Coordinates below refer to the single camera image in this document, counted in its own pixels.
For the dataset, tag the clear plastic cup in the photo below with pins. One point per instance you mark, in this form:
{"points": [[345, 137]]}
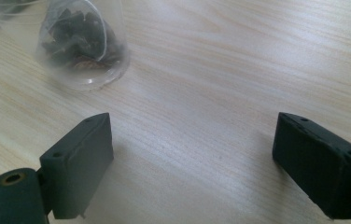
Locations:
{"points": [[114, 71]]}

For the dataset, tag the pyramid tea bag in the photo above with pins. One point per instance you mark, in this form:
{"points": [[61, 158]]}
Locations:
{"points": [[77, 40]]}

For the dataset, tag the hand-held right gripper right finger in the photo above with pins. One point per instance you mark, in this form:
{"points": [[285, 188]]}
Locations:
{"points": [[320, 168]]}

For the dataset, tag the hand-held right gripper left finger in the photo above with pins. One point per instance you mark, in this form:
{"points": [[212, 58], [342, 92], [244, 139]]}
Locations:
{"points": [[77, 168]]}

